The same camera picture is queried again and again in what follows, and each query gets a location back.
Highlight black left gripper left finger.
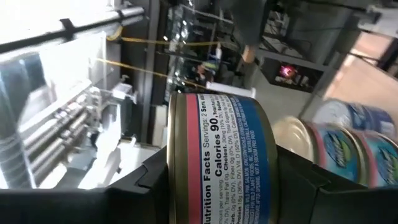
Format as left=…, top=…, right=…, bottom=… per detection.
left=0, top=146, right=170, bottom=224

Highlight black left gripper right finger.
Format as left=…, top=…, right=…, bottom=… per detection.
left=273, top=144, right=398, bottom=224

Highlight pink blue salmon can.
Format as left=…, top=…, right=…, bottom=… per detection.
left=166, top=91, right=280, bottom=224
left=351, top=129, right=398, bottom=189
left=272, top=115, right=363, bottom=184

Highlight dark blue tuna can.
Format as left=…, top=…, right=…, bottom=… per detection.
left=312, top=98, right=398, bottom=139

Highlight wooden shelf black legs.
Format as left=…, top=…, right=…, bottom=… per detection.
left=323, top=29, right=398, bottom=125

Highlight red black power station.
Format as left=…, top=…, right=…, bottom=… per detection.
left=260, top=57, right=325, bottom=94

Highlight person's hand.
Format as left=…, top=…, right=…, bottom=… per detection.
left=241, top=45, right=257, bottom=63

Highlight person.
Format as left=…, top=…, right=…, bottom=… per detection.
left=217, top=0, right=270, bottom=63

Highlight ribbed silver duct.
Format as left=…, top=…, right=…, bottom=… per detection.
left=18, top=90, right=103, bottom=187

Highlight yellow extension cord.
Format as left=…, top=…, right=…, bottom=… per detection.
left=95, top=57, right=206, bottom=90

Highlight yellow power cord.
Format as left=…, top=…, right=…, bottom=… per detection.
left=105, top=25, right=240, bottom=48

